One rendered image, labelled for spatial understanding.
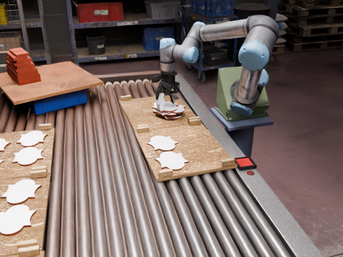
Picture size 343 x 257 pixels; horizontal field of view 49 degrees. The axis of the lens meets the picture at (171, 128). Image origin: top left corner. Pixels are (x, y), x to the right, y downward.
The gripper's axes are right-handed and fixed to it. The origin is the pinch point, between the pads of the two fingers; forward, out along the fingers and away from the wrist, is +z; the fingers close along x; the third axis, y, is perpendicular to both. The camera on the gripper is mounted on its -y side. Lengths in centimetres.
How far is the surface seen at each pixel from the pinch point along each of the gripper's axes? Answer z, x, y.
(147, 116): 5.2, -8.6, -4.3
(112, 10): 19, 200, -342
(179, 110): 1.1, 3.0, 8.2
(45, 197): 5, -80, 23
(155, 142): 4.4, -24.3, 20.4
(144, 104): 5.2, 0.2, -18.1
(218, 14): 10, 255, -184
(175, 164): 4, -31, 41
